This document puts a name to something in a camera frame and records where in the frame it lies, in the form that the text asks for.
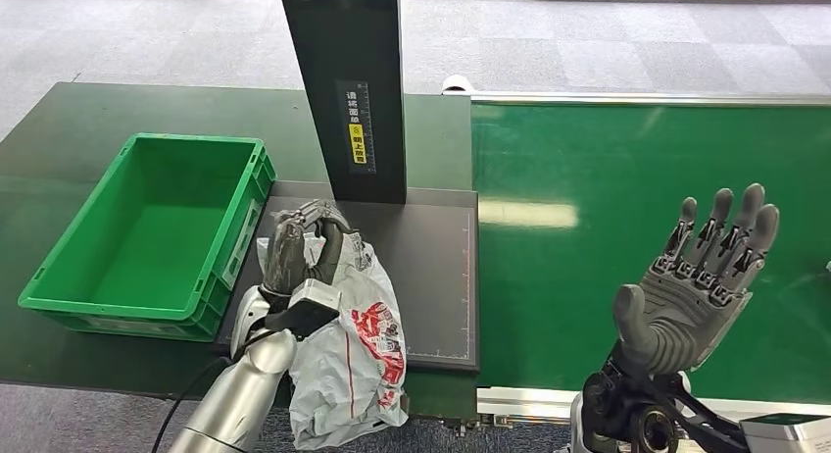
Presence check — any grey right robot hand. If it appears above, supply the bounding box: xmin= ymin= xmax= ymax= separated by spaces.
xmin=612 ymin=183 xmax=780 ymax=377

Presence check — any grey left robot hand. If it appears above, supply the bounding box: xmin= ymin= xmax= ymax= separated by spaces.
xmin=259 ymin=199 xmax=355 ymax=302

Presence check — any grey plastic mailer package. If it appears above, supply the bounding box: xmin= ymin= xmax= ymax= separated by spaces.
xmin=256 ymin=231 xmax=411 ymax=451

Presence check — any green conveyor belt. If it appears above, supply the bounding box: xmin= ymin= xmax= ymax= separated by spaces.
xmin=470 ymin=102 xmax=831 ymax=406

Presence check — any green plastic crate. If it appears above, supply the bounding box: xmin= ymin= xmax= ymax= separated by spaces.
xmin=18 ymin=132 xmax=277 ymax=344

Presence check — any black yellow column label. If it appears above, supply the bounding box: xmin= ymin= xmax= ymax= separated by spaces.
xmin=335 ymin=79 xmax=378 ymax=176

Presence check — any black scanner column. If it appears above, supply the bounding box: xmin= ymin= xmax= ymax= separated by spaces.
xmin=276 ymin=0 xmax=409 ymax=206

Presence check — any dark green table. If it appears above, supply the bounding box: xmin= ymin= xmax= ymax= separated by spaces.
xmin=0 ymin=81 xmax=480 ymax=420

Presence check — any black right camera bracket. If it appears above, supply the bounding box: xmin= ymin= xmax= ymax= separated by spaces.
xmin=656 ymin=372 xmax=755 ymax=453

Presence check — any black scanner base plate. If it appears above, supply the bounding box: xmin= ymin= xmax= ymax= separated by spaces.
xmin=217 ymin=179 xmax=480 ymax=374

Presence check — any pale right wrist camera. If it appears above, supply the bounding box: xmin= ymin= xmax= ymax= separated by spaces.
xmin=740 ymin=413 xmax=831 ymax=453

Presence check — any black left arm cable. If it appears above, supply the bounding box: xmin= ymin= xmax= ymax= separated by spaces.
xmin=152 ymin=332 xmax=277 ymax=453

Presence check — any silver conveyor side rail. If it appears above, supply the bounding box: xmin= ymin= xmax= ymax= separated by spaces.
xmin=441 ymin=91 xmax=831 ymax=107
xmin=476 ymin=385 xmax=831 ymax=426

